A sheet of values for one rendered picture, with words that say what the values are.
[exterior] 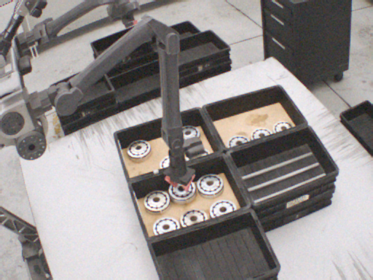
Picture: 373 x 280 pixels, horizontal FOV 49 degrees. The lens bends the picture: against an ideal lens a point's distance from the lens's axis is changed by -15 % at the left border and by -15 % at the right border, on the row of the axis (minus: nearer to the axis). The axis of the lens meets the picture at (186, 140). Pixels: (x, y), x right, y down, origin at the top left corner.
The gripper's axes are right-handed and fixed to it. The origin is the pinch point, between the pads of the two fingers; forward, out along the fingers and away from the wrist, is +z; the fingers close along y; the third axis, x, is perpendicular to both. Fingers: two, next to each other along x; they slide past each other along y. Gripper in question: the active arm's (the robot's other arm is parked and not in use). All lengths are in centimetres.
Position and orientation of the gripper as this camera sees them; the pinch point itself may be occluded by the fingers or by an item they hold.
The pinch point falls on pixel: (181, 187)
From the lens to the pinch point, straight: 181.2
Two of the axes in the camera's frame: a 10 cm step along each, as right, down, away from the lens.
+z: 0.9, 7.1, 6.9
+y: -8.7, -2.8, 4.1
